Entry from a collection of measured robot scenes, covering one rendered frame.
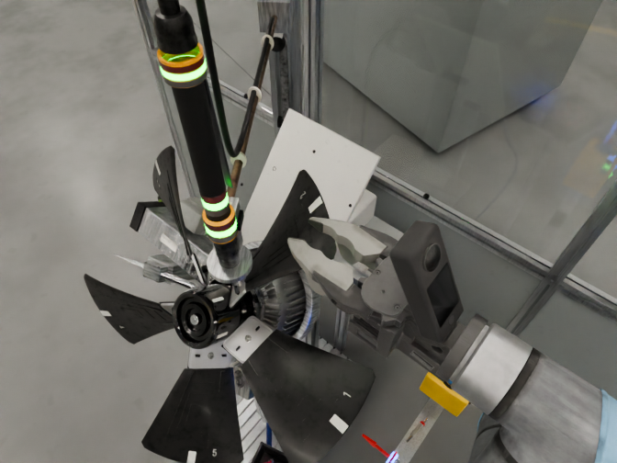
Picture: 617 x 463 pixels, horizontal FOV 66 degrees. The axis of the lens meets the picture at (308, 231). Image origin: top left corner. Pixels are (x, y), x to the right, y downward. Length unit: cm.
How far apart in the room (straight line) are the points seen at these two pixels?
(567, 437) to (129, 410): 200
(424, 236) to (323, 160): 72
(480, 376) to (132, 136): 307
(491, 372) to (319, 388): 52
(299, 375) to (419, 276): 57
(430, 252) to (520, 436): 18
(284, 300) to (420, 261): 69
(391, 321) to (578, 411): 17
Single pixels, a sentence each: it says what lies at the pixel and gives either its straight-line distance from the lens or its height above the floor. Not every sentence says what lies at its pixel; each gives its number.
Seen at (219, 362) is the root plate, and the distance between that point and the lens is 107.
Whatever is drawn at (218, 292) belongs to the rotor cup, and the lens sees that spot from 97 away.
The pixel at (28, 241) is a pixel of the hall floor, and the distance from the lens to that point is 299.
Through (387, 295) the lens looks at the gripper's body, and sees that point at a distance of 47.
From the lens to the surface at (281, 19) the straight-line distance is 112.
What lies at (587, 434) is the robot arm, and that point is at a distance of 47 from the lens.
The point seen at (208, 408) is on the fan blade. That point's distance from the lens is 111.
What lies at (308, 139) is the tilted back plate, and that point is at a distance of 112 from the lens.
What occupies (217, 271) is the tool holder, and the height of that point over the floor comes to 147.
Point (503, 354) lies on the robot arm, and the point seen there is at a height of 168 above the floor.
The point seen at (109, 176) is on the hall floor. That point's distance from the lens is 313.
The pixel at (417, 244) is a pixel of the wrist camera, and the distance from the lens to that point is 39.
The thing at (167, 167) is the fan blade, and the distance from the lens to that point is 101.
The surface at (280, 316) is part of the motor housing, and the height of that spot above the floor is 114.
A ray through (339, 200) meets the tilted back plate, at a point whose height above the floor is 127.
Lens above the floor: 207
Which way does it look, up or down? 53 degrees down
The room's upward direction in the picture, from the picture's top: straight up
